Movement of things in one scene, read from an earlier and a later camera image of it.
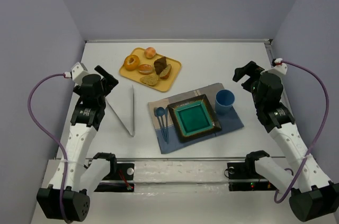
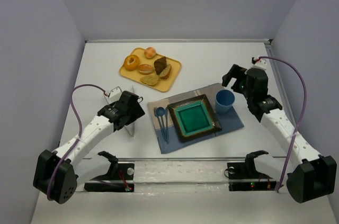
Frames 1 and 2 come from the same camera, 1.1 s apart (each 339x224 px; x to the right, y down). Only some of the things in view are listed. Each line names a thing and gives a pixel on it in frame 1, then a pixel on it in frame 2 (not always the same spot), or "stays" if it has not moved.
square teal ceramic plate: (194, 118) stays
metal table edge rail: (185, 41) stays
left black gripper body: (107, 80) -> (135, 106)
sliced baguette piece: (166, 72) stays
